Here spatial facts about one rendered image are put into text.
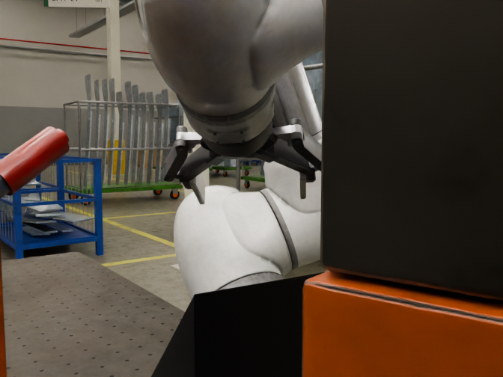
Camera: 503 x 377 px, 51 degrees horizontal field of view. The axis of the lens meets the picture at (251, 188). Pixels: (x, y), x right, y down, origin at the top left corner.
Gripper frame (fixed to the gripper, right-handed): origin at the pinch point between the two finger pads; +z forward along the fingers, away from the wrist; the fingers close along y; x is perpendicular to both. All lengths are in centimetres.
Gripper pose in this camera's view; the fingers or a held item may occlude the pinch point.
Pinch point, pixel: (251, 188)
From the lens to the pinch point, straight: 70.1
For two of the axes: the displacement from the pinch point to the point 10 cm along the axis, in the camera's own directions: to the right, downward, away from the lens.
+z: 1.0, 3.9, 9.2
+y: 10.0, -0.5, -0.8
